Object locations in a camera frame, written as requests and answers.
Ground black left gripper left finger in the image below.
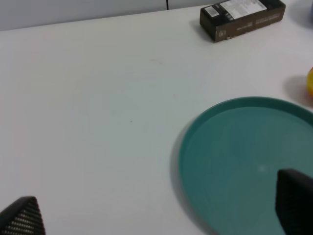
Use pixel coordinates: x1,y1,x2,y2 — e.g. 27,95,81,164
0,196,46,235

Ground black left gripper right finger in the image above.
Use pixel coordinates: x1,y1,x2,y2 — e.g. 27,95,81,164
275,169,313,235

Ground red yellow toy fruit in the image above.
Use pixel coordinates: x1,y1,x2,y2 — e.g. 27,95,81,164
307,68,313,95

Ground teal round plate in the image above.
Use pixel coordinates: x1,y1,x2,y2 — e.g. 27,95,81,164
178,97,313,235

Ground dark brown cardboard box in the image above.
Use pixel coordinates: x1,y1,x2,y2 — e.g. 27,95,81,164
200,0,286,43

